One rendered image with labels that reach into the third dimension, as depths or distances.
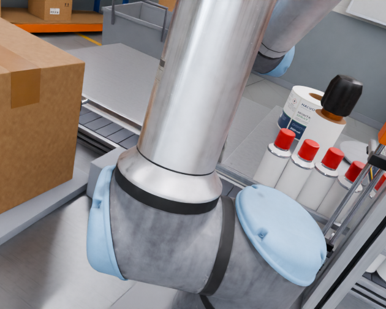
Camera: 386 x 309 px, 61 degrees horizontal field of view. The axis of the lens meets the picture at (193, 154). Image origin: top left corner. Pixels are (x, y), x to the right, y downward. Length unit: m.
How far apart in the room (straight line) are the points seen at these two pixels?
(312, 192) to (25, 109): 0.57
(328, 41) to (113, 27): 3.25
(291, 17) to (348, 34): 4.65
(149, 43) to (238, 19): 2.50
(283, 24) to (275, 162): 0.29
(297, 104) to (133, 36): 1.85
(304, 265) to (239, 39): 0.22
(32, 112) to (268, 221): 0.42
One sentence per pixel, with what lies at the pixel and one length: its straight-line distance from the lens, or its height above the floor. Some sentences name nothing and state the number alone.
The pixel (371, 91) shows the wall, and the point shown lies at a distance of 5.20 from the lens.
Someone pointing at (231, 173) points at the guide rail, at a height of 0.96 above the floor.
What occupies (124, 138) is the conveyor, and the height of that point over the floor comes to 0.88.
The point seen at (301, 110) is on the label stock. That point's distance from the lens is 1.22.
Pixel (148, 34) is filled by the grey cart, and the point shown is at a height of 0.71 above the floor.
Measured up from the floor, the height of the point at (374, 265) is 0.91.
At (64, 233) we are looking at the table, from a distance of 0.69.
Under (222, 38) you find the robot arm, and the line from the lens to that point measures 0.28.
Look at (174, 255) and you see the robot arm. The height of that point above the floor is 1.08.
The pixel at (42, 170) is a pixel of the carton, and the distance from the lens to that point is 0.70.
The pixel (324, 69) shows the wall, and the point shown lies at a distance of 5.24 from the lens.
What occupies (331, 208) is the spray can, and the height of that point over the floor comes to 0.98.
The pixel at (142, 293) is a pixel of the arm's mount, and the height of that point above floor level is 0.90.
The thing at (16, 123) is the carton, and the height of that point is 1.03.
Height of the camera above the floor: 1.33
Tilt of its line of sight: 30 degrees down
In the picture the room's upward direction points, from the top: 18 degrees clockwise
